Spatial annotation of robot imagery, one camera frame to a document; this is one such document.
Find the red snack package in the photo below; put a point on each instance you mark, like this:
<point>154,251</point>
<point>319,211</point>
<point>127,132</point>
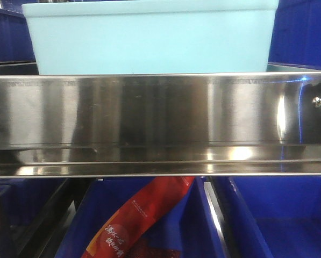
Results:
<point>124,228</point>

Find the blue bin upper right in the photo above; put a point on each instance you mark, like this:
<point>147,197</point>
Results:
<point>296,35</point>

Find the blue bin lower centre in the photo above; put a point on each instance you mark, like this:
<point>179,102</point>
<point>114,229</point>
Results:
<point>187,230</point>

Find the blue bin lower right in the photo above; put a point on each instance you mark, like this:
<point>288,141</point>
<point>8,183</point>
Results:
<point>276,216</point>

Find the stainless steel shelf rail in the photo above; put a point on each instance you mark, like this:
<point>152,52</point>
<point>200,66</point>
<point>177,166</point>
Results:
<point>229,124</point>

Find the blue bin lower left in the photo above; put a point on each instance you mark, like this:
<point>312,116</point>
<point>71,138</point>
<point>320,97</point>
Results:
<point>23,198</point>

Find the silver screw on rail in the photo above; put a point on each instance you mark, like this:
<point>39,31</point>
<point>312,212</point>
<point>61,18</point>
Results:
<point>316,102</point>

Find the light blue plastic bin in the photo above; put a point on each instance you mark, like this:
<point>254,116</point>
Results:
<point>150,37</point>

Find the blue bin upper left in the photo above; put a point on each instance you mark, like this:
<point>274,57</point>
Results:
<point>15,41</point>

